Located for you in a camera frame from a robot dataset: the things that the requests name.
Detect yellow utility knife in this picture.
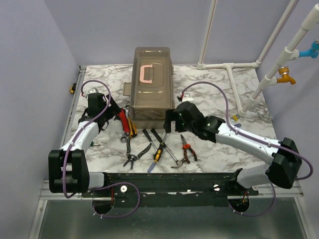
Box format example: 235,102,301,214
128,117,138,138

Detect yellow brass tap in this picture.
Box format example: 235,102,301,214
277,66,296,85

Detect small green screwdriver bit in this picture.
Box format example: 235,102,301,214
90,142,100,147

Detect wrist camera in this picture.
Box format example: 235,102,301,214
87,87,99,95
177,93,193,102

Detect yellow black screwdriver at edge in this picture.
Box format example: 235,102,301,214
69,83,77,94

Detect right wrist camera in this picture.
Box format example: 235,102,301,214
177,93,193,102

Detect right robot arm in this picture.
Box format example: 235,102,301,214
163,102,302,195

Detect red black handled tool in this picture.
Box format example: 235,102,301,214
117,109,130,133

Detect black handled pruning shears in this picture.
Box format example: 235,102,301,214
123,137,152,170

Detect orange black needle-nose pliers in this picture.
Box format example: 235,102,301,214
180,134,198,164

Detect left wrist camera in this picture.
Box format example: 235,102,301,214
87,87,99,95

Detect translucent brown tool box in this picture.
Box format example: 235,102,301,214
123,47,174,129

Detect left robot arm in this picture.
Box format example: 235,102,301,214
48,93,113,199

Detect small black-handled ball hammer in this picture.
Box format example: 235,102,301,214
143,129,158,151

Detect white pvc pipe frame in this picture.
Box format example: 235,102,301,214
197,0,319,118

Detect yellow black claw hammer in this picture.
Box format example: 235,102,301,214
151,128,183,168

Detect blue pipe fitting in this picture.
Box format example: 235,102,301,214
299,38,319,59

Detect black mounting rail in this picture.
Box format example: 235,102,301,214
82,173,258,208

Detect silver ratchet combination wrench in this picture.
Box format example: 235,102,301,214
119,108,130,143

